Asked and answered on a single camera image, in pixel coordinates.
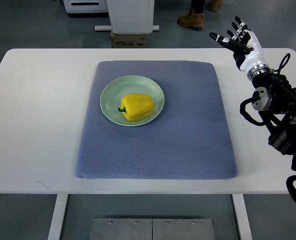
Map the light green plate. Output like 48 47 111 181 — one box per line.
100 75 165 127

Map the brown cardboard box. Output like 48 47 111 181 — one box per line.
110 32 148 49

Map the white table leg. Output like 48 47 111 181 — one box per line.
232 194 253 240
47 193 68 240

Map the tan work boot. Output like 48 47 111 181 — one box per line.
177 8 205 29
208 0 222 12

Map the white table left leg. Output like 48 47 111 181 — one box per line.
47 193 68 240

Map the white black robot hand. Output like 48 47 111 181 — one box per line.
209 16 268 73

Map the white table right leg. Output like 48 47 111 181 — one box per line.
232 194 253 240

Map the white appliance with slot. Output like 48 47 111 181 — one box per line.
62 0 108 14

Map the blue grey cloth mat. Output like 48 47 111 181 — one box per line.
75 60 237 180

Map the yellow bell pepper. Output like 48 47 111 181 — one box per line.
117 93 155 122

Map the white machine base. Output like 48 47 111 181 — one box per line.
94 0 160 35

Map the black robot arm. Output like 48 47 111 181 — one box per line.
239 53 296 172

